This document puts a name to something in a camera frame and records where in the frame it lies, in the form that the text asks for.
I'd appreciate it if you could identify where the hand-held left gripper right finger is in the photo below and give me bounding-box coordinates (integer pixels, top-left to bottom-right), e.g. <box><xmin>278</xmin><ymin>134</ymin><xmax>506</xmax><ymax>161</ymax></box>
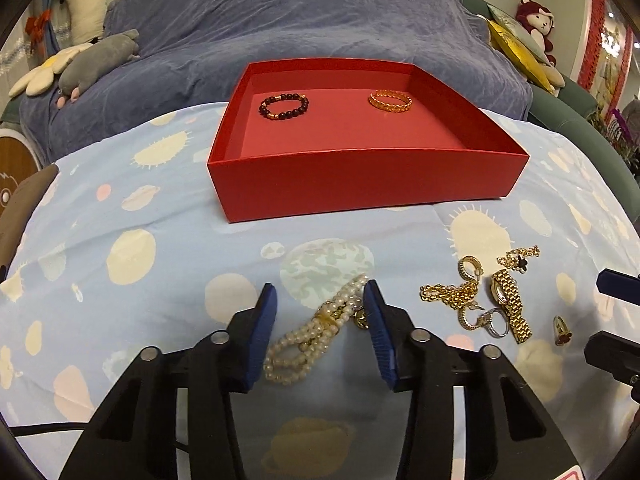
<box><xmin>363</xmin><ymin>280</ymin><xmax>576</xmax><ymax>480</ymax></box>

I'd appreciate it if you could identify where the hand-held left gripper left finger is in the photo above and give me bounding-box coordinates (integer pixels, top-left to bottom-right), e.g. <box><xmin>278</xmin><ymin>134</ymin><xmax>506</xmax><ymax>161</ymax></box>
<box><xmin>57</xmin><ymin>283</ymin><xmax>278</xmax><ymax>480</ymax></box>

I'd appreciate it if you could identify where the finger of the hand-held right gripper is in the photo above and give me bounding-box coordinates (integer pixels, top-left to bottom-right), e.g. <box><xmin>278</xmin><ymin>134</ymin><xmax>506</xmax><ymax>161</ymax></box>
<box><xmin>584</xmin><ymin>331</ymin><xmax>640</xmax><ymax>386</ymax></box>
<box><xmin>596</xmin><ymin>269</ymin><xmax>640</xmax><ymax>306</ymax></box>

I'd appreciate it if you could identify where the pearl bracelet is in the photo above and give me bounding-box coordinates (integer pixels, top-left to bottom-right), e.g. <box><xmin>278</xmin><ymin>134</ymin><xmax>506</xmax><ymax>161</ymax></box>
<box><xmin>262</xmin><ymin>274</ymin><xmax>371</xmax><ymax>386</ymax></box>

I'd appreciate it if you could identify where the red stone gold ring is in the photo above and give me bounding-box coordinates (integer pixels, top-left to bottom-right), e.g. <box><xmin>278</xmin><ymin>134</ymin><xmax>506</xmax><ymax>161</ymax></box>
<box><xmin>552</xmin><ymin>315</ymin><xmax>572</xmax><ymax>347</ymax></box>

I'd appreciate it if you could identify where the gold chain bracelet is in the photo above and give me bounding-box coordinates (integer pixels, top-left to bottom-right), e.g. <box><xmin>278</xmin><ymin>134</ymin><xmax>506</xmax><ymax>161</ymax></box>
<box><xmin>420</xmin><ymin>280</ymin><xmax>483</xmax><ymax>313</ymax></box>

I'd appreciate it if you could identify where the gold hoop earring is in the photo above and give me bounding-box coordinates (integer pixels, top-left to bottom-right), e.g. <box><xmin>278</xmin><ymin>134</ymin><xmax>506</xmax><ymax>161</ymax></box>
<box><xmin>457</xmin><ymin>304</ymin><xmax>483</xmax><ymax>331</ymax></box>
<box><xmin>457</xmin><ymin>255</ymin><xmax>485</xmax><ymax>281</ymax></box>

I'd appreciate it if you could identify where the gold clover bracelet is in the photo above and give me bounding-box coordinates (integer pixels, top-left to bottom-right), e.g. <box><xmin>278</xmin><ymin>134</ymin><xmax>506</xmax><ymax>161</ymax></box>
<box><xmin>496</xmin><ymin>244</ymin><xmax>542</xmax><ymax>273</ymax></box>

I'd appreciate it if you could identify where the gold wristwatch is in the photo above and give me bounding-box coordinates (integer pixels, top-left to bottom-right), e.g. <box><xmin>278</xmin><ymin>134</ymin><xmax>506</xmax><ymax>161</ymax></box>
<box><xmin>489</xmin><ymin>269</ymin><xmax>533</xmax><ymax>345</ymax></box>

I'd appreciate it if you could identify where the silver ring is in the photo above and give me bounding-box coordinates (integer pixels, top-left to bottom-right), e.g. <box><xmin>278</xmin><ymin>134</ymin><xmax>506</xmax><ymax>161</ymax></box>
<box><xmin>477</xmin><ymin>308</ymin><xmax>510</xmax><ymax>337</ymax></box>

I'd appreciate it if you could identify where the red cardboard box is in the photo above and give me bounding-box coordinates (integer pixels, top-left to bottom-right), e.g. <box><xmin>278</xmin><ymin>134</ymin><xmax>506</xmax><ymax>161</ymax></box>
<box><xmin>206</xmin><ymin>58</ymin><xmax>531</xmax><ymax>223</ymax></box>

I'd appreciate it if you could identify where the green sofa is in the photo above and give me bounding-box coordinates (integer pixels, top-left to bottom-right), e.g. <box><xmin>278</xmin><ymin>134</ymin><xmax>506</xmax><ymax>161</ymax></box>
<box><xmin>460</xmin><ymin>0</ymin><xmax>640</xmax><ymax>226</ymax></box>

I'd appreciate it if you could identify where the gold bangle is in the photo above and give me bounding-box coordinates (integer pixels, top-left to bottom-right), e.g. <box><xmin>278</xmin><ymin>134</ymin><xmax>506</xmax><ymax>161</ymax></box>
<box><xmin>369</xmin><ymin>89</ymin><xmax>414</xmax><ymax>113</ymax></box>

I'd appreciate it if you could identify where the yellow cushion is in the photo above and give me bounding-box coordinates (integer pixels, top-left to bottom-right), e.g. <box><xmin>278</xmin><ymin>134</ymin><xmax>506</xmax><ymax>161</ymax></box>
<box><xmin>487</xmin><ymin>19</ymin><xmax>556</xmax><ymax>93</ymax></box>

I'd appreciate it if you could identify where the brown flat panel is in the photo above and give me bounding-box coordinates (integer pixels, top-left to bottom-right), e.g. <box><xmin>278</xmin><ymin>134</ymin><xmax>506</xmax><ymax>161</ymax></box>
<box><xmin>0</xmin><ymin>164</ymin><xmax>61</xmax><ymax>281</ymax></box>

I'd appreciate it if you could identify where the red monkey plush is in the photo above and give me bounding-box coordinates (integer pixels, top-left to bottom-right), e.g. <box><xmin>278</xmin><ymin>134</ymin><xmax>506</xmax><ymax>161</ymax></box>
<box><xmin>515</xmin><ymin>0</ymin><xmax>558</xmax><ymax>68</ymax></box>

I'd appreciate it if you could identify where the grey patterned cushion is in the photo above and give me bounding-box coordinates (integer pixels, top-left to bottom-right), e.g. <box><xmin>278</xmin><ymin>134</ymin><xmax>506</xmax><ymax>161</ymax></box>
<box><xmin>486</xmin><ymin>4</ymin><xmax>551</xmax><ymax>61</ymax></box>

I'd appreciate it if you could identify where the round wood-faced white table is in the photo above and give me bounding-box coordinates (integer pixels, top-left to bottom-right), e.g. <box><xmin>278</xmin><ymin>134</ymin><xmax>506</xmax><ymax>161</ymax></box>
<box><xmin>0</xmin><ymin>125</ymin><xmax>41</xmax><ymax>221</ymax></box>

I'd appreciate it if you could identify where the blue-covered sofa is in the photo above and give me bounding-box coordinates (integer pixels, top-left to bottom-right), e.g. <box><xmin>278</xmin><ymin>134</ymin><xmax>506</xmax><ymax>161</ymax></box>
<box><xmin>19</xmin><ymin>0</ymin><xmax>533</xmax><ymax>166</ymax></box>

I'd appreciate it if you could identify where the grey plush animal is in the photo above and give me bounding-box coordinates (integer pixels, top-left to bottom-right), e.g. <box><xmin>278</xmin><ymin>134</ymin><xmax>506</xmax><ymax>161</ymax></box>
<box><xmin>56</xmin><ymin>29</ymin><xmax>141</xmax><ymax>108</ymax></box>

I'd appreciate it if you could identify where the flower-shaped cushion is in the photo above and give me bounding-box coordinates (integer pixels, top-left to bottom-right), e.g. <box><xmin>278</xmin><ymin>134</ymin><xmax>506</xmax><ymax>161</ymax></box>
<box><xmin>8</xmin><ymin>42</ymin><xmax>96</xmax><ymax>98</ymax></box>

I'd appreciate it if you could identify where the white curtain with tinsel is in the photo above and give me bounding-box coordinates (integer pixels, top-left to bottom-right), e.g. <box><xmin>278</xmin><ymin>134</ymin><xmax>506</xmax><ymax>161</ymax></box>
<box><xmin>0</xmin><ymin>5</ymin><xmax>51</xmax><ymax>106</ymax></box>

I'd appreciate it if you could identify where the white alpaca plush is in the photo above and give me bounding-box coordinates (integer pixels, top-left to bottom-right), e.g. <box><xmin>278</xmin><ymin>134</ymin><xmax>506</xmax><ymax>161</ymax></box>
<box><xmin>52</xmin><ymin>0</ymin><xmax>108</xmax><ymax>46</ymax></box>

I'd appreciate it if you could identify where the red ribbon bow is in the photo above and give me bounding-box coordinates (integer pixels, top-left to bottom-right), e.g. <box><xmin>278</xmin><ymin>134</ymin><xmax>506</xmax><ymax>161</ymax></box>
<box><xmin>26</xmin><ymin>10</ymin><xmax>53</xmax><ymax>36</ymax></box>

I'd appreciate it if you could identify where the dark bead bracelet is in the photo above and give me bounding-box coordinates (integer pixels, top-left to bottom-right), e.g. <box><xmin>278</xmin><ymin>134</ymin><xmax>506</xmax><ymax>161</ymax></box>
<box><xmin>257</xmin><ymin>91</ymin><xmax>310</xmax><ymax>122</ymax></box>

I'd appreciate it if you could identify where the black cable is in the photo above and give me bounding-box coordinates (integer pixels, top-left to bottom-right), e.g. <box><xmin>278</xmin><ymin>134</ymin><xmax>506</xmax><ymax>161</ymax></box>
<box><xmin>10</xmin><ymin>422</ymin><xmax>96</xmax><ymax>436</ymax></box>

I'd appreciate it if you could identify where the red wall decoration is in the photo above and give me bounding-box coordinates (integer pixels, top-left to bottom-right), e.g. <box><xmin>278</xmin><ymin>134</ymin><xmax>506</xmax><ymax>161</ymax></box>
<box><xmin>577</xmin><ymin>0</ymin><xmax>608</xmax><ymax>96</ymax></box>

